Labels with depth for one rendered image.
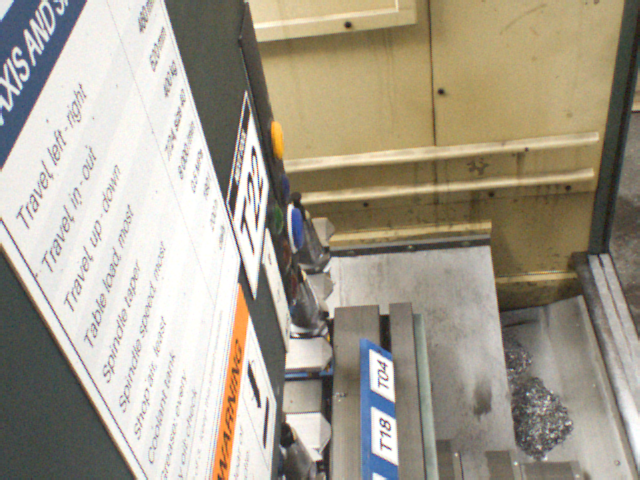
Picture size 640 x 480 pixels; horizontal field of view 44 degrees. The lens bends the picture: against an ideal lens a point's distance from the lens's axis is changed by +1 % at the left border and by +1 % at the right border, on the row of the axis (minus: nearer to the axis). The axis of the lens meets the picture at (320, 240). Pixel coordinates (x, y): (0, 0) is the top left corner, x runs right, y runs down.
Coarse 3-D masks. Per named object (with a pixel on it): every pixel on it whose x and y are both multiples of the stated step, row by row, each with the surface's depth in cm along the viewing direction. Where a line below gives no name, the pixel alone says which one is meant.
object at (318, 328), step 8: (320, 304) 99; (328, 312) 99; (320, 320) 98; (328, 320) 100; (296, 328) 97; (304, 328) 97; (312, 328) 97; (320, 328) 97; (296, 336) 97; (304, 336) 97
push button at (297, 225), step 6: (294, 210) 56; (294, 216) 56; (300, 216) 57; (294, 222) 56; (300, 222) 57; (294, 228) 56; (300, 228) 56; (294, 234) 56; (300, 234) 56; (294, 240) 56; (300, 240) 56; (300, 246) 57
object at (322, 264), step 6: (324, 240) 108; (324, 246) 107; (324, 252) 107; (324, 258) 105; (330, 258) 108; (300, 264) 105; (306, 264) 105; (312, 264) 105; (318, 264) 105; (324, 264) 105; (330, 264) 107; (306, 270) 105; (312, 270) 105; (318, 270) 105; (324, 270) 106; (330, 270) 107
